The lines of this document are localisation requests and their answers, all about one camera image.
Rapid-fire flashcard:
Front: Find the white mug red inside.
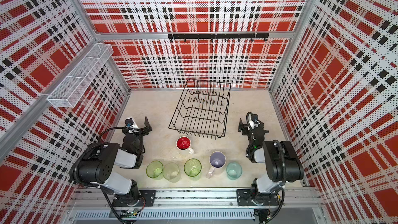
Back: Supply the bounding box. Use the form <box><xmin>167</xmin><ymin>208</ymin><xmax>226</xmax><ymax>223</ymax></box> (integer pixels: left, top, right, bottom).
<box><xmin>176</xmin><ymin>136</ymin><xmax>195</xmax><ymax>155</ymax></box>

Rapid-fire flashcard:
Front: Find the teal textured glass cup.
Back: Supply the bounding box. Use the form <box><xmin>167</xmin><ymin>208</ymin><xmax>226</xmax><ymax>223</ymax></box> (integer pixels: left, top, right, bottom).
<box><xmin>226</xmin><ymin>162</ymin><xmax>243</xmax><ymax>180</ymax></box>

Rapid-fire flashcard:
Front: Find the black wire dish rack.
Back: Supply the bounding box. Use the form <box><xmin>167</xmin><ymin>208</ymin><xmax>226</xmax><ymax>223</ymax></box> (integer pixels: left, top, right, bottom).
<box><xmin>169</xmin><ymin>79</ymin><xmax>232</xmax><ymax>139</ymax></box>

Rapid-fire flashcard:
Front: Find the pink mug purple inside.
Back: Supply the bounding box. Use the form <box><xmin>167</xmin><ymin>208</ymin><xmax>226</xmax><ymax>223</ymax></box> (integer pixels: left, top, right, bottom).
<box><xmin>206</xmin><ymin>151</ymin><xmax>227</xmax><ymax>178</ymax></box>

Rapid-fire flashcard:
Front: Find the green patterned glass cup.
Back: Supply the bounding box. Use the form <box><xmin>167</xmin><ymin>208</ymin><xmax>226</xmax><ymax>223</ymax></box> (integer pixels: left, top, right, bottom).
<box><xmin>184</xmin><ymin>158</ymin><xmax>202</xmax><ymax>180</ymax></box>

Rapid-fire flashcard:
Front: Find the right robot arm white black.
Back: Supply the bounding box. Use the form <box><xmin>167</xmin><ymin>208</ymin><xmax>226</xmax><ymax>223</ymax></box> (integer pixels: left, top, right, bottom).
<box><xmin>237</xmin><ymin>115</ymin><xmax>304</xmax><ymax>206</ymax></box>

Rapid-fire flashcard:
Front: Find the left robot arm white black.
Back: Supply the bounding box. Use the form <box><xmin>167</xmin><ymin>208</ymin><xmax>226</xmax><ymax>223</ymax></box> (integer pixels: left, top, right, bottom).
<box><xmin>69</xmin><ymin>118</ymin><xmax>152</xmax><ymax>206</ymax></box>

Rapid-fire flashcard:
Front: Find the green glass cup leftmost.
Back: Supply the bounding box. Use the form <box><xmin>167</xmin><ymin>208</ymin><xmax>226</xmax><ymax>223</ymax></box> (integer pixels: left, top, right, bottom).
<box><xmin>146</xmin><ymin>160</ymin><xmax>164</xmax><ymax>180</ymax></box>

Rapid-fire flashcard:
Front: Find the pale green glass cup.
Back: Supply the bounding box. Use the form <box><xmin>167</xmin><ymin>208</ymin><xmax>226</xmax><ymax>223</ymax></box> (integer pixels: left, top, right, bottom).
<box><xmin>163</xmin><ymin>162</ymin><xmax>180</xmax><ymax>183</ymax></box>

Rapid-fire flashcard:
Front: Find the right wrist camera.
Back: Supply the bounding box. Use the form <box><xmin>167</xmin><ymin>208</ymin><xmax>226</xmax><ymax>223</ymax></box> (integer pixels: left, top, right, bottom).
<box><xmin>246</xmin><ymin>112</ymin><xmax>260</xmax><ymax>130</ymax></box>

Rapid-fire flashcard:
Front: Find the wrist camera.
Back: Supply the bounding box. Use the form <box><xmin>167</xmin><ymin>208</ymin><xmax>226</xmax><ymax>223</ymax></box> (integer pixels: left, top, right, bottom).
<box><xmin>246</xmin><ymin>112</ymin><xmax>260</xmax><ymax>130</ymax></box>
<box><xmin>124</xmin><ymin>118</ymin><xmax>139</xmax><ymax>129</ymax></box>

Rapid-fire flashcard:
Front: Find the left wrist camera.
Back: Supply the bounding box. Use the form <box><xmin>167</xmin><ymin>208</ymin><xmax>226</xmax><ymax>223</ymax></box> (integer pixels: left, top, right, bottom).
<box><xmin>124</xmin><ymin>118</ymin><xmax>139</xmax><ymax>129</ymax></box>

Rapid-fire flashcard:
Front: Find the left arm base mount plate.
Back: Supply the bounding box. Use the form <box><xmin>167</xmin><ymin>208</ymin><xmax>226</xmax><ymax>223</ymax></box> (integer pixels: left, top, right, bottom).
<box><xmin>112</xmin><ymin>190</ymin><xmax>156</xmax><ymax>207</ymax></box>

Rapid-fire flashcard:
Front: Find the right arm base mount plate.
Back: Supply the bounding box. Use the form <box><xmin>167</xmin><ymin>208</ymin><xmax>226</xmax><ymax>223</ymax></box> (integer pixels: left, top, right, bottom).
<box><xmin>236</xmin><ymin>189</ymin><xmax>279</xmax><ymax>206</ymax></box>

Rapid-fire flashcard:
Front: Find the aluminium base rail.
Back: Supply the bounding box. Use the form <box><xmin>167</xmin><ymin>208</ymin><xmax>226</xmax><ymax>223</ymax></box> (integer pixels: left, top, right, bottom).
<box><xmin>66</xmin><ymin>187</ymin><xmax>324</xmax><ymax>222</ymax></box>

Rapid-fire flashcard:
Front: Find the white mesh wall basket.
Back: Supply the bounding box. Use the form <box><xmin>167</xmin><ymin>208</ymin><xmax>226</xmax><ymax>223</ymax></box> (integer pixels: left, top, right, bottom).
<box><xmin>47</xmin><ymin>43</ymin><xmax>113</xmax><ymax>108</ymax></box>

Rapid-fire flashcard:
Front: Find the black wall hook rail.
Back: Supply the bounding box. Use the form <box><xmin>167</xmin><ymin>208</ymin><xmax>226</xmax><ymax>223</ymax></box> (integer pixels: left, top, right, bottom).
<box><xmin>168</xmin><ymin>33</ymin><xmax>269</xmax><ymax>41</ymax></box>

